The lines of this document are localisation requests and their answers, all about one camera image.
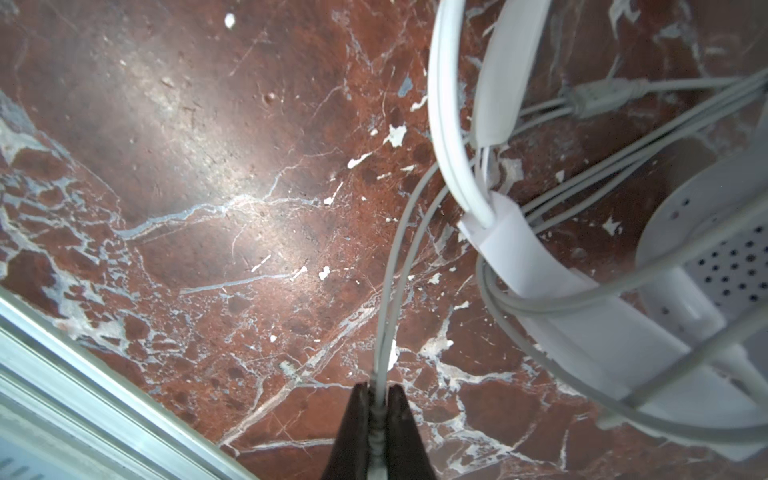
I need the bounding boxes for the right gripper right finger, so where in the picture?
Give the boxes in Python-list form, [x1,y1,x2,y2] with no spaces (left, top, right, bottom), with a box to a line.
[385,385,437,480]

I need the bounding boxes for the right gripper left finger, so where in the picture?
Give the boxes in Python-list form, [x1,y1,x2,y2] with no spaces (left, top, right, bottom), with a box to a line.
[321,383,370,480]

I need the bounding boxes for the white headphones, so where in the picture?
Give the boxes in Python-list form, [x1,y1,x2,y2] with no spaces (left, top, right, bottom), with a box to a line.
[428,1,767,460]

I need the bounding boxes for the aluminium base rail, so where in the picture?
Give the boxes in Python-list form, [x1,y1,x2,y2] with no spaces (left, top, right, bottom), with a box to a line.
[1,290,253,479]

